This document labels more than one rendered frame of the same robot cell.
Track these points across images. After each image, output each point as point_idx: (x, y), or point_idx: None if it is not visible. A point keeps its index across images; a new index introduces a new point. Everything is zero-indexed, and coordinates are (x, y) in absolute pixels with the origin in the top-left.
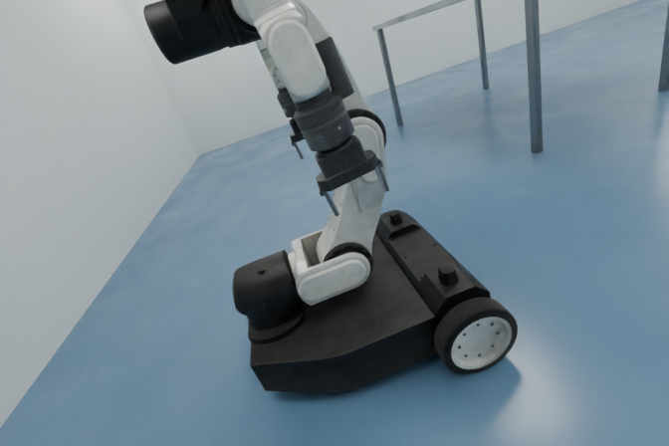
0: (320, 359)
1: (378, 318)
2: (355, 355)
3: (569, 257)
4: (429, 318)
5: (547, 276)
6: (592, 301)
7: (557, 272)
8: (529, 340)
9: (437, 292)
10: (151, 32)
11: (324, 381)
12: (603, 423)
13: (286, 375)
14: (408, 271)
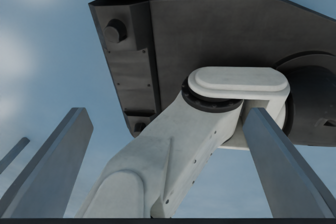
0: (286, 2)
1: (203, 27)
2: None
3: (35, 40)
4: (155, 1)
5: (56, 31)
6: None
7: (47, 31)
8: None
9: (134, 20)
10: None
11: None
12: None
13: (319, 14)
14: (152, 67)
